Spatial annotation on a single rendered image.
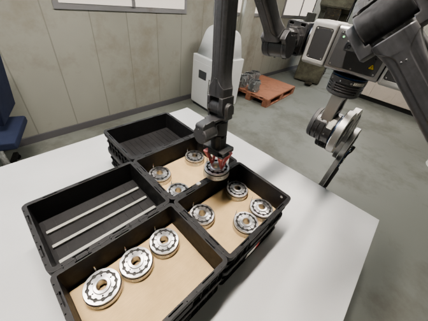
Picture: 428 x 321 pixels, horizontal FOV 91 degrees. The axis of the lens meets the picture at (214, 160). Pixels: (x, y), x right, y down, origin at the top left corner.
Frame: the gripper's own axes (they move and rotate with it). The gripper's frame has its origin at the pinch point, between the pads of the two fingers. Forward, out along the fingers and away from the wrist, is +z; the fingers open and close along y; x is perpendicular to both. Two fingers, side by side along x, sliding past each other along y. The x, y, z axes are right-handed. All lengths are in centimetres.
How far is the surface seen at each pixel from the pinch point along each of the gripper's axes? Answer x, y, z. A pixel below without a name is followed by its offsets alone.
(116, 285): -49, 4, 16
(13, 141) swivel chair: -48, -160, 40
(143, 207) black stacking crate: -25.8, -17.2, 17.8
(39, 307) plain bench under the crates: -68, -16, 29
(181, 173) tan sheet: -0.5, -22.2, 18.0
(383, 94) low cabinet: 532, 25, 98
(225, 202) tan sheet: 1.9, 4.9, 20.3
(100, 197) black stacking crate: -35, -34, 16
